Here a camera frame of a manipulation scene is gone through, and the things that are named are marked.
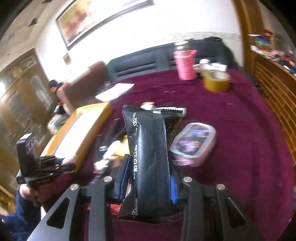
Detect small wall plaque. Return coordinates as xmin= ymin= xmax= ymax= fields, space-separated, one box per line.
xmin=63 ymin=52 xmax=71 ymax=65

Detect yellow tape roll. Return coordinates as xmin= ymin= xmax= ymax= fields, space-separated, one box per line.
xmin=203 ymin=70 xmax=231 ymax=92

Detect wooden cabinet doors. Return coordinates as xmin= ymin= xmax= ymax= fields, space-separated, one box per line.
xmin=1 ymin=49 xmax=56 ymax=195

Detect white paper stack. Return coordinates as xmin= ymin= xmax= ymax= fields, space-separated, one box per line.
xmin=95 ymin=83 xmax=134 ymax=102

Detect yellow storage tray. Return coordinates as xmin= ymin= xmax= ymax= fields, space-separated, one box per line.
xmin=41 ymin=102 xmax=112 ymax=173

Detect seated person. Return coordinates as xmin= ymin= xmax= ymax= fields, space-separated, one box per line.
xmin=48 ymin=80 xmax=70 ymax=134

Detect black leather sofa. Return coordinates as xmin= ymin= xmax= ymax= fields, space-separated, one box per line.
xmin=107 ymin=37 xmax=238 ymax=82

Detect white cloth glove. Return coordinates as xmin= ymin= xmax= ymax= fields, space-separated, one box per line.
xmin=193 ymin=59 xmax=227 ymax=74

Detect left hand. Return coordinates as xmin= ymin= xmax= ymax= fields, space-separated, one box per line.
xmin=18 ymin=184 xmax=46 ymax=206

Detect black snack packet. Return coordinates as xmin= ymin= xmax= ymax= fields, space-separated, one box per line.
xmin=118 ymin=105 xmax=184 ymax=223

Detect brown armchair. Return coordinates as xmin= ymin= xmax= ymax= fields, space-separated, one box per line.
xmin=57 ymin=61 xmax=107 ymax=113

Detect pink knitted bottle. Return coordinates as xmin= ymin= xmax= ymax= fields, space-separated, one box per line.
xmin=173 ymin=41 xmax=197 ymax=81

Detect pink tin box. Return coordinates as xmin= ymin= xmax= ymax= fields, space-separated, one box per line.
xmin=170 ymin=123 xmax=216 ymax=167

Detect wooden side shelf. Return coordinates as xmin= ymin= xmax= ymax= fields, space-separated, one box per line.
xmin=233 ymin=1 xmax=295 ymax=159

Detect framed horse painting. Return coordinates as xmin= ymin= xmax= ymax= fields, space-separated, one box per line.
xmin=56 ymin=0 xmax=154 ymax=50

